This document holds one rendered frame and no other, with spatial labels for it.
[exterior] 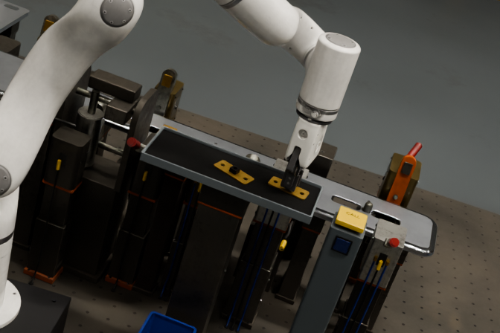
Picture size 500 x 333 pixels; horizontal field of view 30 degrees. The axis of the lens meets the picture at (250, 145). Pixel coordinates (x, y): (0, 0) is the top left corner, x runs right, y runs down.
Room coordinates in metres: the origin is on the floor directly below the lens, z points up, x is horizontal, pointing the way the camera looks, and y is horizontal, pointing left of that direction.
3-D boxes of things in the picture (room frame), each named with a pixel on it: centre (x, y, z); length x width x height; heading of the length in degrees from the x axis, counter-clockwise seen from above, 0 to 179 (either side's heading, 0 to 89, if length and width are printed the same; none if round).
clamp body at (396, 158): (2.17, -0.40, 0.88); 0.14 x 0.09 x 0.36; 174
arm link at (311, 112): (1.68, -0.10, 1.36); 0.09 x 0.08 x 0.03; 166
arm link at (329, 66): (1.68, -0.10, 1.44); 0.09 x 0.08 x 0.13; 19
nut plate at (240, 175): (1.67, 0.01, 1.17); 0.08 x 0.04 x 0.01; 64
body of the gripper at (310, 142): (1.68, -0.10, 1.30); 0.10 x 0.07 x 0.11; 166
